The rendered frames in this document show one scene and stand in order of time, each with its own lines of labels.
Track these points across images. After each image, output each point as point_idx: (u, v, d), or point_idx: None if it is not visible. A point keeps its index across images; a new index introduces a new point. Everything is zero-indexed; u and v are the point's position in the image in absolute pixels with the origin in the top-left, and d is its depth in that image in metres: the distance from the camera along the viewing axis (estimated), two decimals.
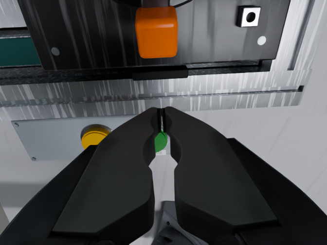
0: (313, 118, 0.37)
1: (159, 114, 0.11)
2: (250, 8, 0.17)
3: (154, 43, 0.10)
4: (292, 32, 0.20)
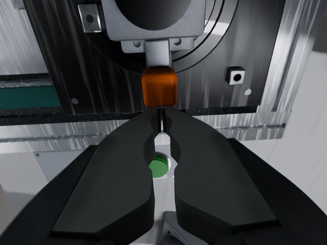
0: (301, 139, 0.41)
1: (159, 114, 0.11)
2: (236, 71, 0.20)
3: (157, 93, 0.11)
4: (274, 83, 0.23)
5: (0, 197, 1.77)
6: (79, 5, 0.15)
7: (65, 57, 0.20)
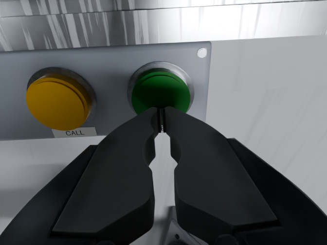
0: None
1: (159, 114, 0.11)
2: None
3: None
4: None
5: None
6: None
7: None
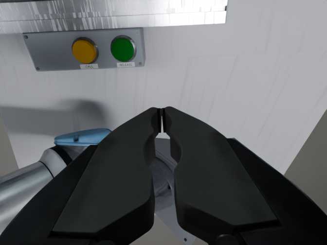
0: (257, 56, 0.47)
1: (159, 114, 0.11)
2: None
3: None
4: None
5: None
6: None
7: None
